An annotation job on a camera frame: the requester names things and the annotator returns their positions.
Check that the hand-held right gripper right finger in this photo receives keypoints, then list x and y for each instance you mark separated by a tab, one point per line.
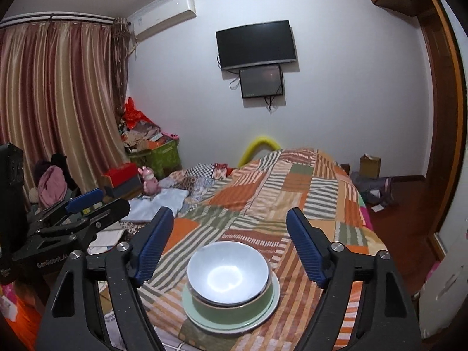
307	250

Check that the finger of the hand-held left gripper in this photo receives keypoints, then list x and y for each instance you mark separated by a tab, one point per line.
86	200
113	210

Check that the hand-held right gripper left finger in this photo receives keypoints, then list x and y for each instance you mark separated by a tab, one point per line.
153	250

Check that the green plate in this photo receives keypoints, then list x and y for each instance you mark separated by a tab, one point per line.
272	299

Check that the white bowl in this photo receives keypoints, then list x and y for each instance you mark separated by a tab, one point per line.
226	274

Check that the green bowl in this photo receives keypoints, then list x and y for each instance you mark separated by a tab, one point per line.
234	314

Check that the stack of papers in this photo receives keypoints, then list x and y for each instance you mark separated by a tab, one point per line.
108	241

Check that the pink garment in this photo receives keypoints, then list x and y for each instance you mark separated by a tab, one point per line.
53	186

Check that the red box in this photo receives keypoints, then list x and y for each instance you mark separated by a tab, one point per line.
120	173

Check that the pink plush rabbit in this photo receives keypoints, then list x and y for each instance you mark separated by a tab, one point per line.
149	182

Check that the black garment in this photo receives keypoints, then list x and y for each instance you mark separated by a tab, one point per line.
59	161

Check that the light blue cloth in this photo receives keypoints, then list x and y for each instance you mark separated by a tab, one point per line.
164	203

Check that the striped patchwork blanket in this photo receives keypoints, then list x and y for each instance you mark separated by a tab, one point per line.
285	197

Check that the orange cloth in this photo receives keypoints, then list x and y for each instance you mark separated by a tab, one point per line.
22	314

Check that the green storage box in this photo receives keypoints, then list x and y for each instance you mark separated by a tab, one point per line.
157	159

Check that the white paper scrap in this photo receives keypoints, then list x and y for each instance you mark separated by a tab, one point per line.
377	208

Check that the grey bag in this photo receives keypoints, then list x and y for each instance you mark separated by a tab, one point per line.
373	188

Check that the checkered cloth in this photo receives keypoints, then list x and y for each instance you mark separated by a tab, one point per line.
199	171

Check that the red plastic bag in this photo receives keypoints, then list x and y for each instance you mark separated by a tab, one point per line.
135	113

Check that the red patterned cloth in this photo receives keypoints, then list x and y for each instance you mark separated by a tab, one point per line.
219	171

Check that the cardboard box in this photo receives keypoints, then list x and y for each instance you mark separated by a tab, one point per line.
370	168

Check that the striped brown curtain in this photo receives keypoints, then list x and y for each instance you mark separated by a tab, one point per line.
55	98

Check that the yellow foam tube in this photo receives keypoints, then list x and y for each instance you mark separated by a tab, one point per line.
256	142

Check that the white door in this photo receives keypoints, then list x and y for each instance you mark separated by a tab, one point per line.
446	292

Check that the white air conditioner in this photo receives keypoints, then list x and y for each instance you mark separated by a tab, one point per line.
161	16

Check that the small black wall monitor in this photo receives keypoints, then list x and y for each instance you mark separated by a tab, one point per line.
261	82

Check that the curtain rail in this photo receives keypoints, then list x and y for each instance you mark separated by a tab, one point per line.
62	18

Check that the wooden door frame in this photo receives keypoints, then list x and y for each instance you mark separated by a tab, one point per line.
442	117

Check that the black wall television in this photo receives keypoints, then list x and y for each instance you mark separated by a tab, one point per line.
256	44

